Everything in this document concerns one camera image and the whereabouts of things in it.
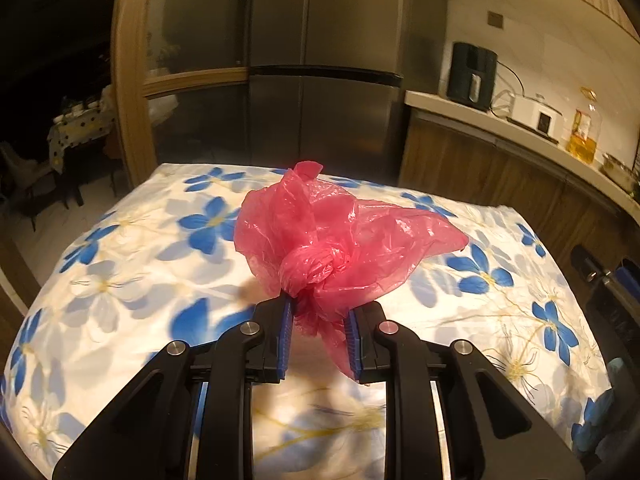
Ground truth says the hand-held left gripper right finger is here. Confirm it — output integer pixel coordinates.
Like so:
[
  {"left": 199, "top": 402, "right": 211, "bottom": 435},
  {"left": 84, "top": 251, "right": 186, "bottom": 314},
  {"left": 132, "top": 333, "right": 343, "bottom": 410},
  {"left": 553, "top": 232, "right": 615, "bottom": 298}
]
[{"left": 345, "top": 302, "right": 586, "bottom": 480}]

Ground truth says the metal bowl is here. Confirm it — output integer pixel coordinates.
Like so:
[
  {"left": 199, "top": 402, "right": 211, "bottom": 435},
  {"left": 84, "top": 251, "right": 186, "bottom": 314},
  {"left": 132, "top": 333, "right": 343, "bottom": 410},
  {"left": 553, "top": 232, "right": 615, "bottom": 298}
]
[{"left": 602, "top": 152, "right": 640, "bottom": 188}]

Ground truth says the cooking oil bottle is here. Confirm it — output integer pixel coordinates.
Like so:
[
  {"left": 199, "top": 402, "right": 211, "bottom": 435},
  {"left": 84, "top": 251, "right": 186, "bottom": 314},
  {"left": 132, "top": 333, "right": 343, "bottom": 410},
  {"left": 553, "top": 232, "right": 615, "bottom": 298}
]
[{"left": 566, "top": 86, "right": 601, "bottom": 163}]

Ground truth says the white rice cooker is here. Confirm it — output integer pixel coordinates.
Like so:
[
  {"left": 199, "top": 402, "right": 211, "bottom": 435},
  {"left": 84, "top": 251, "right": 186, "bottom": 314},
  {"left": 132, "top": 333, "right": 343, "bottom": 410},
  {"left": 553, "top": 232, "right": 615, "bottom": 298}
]
[{"left": 507, "top": 92, "right": 563, "bottom": 136}]

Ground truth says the wooden glass door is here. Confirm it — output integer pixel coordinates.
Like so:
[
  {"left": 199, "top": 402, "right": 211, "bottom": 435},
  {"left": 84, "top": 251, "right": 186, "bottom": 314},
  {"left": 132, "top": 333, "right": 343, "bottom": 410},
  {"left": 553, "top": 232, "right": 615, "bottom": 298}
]
[{"left": 111, "top": 0, "right": 256, "bottom": 186}]

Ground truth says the pink plastic bag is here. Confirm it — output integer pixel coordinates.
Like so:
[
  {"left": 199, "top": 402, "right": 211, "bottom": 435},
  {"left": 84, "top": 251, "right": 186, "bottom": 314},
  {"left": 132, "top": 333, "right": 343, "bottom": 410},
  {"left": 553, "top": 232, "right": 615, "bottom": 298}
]
[{"left": 234, "top": 160, "right": 468, "bottom": 378}]

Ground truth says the blue floral tablecloth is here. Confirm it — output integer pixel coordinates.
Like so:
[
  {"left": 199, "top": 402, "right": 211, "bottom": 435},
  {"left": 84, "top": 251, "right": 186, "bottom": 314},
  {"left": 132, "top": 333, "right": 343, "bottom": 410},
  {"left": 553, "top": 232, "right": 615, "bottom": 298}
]
[{"left": 0, "top": 161, "right": 616, "bottom": 480}]

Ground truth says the wooden kitchen counter cabinet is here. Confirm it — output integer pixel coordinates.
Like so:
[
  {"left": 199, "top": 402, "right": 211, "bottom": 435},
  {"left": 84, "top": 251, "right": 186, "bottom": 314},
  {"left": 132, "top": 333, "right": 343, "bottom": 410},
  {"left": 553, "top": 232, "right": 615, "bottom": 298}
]
[{"left": 400, "top": 89, "right": 640, "bottom": 281}]

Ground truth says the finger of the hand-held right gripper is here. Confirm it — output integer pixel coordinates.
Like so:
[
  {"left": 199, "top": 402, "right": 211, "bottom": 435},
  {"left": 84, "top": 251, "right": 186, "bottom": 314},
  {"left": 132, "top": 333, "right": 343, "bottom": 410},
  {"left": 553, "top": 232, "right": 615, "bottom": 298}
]
[
  {"left": 616, "top": 256, "right": 640, "bottom": 306},
  {"left": 570, "top": 244, "right": 616, "bottom": 291}
]

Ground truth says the black air fryer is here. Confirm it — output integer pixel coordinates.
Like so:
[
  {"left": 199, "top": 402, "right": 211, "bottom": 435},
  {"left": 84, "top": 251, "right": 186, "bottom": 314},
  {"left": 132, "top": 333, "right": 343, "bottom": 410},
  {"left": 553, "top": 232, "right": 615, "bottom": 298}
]
[{"left": 446, "top": 41, "right": 498, "bottom": 111}]

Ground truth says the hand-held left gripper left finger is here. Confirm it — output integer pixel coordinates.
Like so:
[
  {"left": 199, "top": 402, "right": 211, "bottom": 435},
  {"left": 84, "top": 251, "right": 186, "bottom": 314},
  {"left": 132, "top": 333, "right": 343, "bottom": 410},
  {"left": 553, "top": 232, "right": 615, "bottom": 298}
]
[{"left": 52, "top": 294, "right": 296, "bottom": 480}]

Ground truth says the polka dot covered table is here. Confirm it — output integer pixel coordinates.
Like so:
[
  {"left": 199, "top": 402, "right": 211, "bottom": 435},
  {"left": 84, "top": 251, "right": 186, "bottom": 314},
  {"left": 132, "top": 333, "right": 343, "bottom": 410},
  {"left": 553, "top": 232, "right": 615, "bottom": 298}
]
[{"left": 47, "top": 110, "right": 118, "bottom": 163}]

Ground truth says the steel refrigerator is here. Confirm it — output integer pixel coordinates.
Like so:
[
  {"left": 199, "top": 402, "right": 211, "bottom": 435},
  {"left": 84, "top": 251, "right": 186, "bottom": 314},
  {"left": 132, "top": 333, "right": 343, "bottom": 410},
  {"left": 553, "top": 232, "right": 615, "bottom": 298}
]
[{"left": 247, "top": 0, "right": 448, "bottom": 186}]

